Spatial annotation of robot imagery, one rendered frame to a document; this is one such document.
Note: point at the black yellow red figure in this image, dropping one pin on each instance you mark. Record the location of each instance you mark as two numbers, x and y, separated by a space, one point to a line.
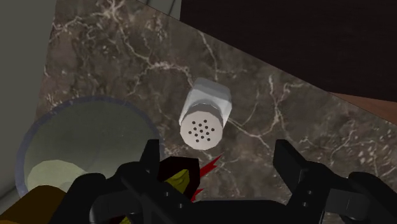
183 173

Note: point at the grey bowl with blue rim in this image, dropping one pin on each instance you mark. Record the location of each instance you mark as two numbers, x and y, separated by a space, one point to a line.
86 133

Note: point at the brown rounded object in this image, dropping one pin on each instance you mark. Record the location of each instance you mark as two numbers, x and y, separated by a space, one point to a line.
34 204

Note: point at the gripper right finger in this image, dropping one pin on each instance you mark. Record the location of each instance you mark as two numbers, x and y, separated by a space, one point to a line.
313 186

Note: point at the white salt shaker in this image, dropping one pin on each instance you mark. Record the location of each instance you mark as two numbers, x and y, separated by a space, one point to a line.
203 119

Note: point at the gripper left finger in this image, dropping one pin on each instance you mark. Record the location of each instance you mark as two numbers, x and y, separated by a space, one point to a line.
93 195

